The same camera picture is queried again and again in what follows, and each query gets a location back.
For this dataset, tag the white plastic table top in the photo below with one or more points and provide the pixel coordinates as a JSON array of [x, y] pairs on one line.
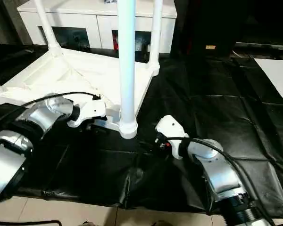
[[85, 70]]

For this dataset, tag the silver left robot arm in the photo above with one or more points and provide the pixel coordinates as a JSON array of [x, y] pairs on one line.
[[37, 117]]

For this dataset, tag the black mat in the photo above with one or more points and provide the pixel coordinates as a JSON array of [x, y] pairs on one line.
[[214, 106]]

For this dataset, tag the black speaker with yellow label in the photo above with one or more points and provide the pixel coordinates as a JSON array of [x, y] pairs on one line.
[[210, 47]]

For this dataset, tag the white cabinet with glass doors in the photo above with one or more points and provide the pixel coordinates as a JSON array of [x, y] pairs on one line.
[[85, 14]]

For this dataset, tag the white side table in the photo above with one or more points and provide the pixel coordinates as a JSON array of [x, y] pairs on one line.
[[278, 75]]

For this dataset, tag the grey curtain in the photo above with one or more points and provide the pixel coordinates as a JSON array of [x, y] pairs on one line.
[[4, 23]]

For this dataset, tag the brown low console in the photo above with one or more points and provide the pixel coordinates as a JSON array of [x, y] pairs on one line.
[[261, 45]]

